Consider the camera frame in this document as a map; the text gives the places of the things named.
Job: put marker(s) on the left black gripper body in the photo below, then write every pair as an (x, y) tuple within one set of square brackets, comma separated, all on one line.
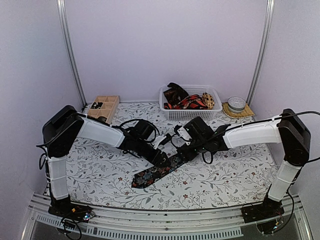
[(153, 159)]

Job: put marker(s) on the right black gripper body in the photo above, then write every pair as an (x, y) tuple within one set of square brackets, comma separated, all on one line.
[(185, 152)]

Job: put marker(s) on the dark floral tie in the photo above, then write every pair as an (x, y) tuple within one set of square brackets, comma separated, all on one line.
[(151, 175)]

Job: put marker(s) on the white plastic basket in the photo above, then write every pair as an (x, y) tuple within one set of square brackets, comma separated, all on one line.
[(189, 114)]

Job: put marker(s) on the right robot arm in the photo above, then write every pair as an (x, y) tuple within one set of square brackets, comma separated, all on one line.
[(286, 129)]

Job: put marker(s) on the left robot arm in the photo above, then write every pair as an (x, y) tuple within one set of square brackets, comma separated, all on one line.
[(61, 133)]

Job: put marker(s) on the red black tie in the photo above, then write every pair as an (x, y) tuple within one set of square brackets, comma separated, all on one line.
[(192, 102)]

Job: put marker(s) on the yellow spotted tie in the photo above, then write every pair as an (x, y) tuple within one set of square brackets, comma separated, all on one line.
[(208, 100)]

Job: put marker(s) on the dark patterned tie in basket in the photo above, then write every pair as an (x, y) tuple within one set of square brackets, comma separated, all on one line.
[(175, 93)]

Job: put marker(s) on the rolled dark tie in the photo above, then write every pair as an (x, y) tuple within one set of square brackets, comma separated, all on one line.
[(102, 119)]

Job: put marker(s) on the ceramic bowl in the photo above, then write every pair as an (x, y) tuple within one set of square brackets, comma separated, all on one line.
[(236, 104)]

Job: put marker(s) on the wooden compartment box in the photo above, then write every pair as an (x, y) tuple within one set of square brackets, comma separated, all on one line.
[(108, 110)]

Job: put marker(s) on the rolled tie with white dots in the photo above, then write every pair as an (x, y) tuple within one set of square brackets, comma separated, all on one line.
[(96, 105)]

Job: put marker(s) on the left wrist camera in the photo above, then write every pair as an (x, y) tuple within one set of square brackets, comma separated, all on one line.
[(161, 140)]

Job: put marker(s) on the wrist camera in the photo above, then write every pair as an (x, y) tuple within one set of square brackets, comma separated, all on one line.
[(183, 134), (161, 140)]

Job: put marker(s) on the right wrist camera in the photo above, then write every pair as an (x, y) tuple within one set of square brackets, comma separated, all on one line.
[(183, 134)]

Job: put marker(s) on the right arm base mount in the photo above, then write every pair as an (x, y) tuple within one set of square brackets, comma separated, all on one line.
[(267, 209)]

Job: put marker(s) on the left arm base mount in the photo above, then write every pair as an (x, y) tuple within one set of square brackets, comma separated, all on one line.
[(70, 211)]

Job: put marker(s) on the front aluminium rail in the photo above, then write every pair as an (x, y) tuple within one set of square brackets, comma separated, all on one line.
[(113, 223)]

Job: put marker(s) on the right aluminium frame post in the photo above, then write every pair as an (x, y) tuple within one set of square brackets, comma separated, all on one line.
[(268, 18)]

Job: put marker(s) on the aluminium frame post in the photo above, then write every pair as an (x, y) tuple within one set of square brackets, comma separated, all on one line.
[(62, 13), (268, 18)]

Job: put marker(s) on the left aluminium frame post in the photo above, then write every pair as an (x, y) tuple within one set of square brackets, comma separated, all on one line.
[(62, 13)]

